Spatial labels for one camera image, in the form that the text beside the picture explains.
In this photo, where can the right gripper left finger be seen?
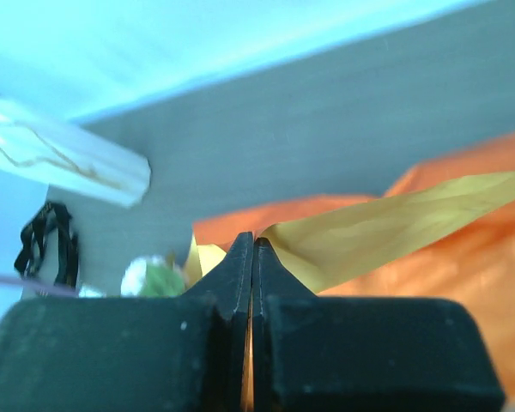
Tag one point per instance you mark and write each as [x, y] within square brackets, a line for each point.
[132, 354]

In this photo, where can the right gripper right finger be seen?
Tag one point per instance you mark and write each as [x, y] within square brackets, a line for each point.
[314, 353]

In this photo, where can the artificial flower bunch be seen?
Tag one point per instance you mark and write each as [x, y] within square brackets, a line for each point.
[153, 276]

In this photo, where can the orange wrapping paper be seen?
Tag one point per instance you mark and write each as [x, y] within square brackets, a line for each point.
[445, 229]

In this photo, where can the black ribbon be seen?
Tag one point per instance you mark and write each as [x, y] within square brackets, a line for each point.
[51, 218]

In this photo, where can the white ribbed vase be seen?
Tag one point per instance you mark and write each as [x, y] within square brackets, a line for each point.
[40, 148]

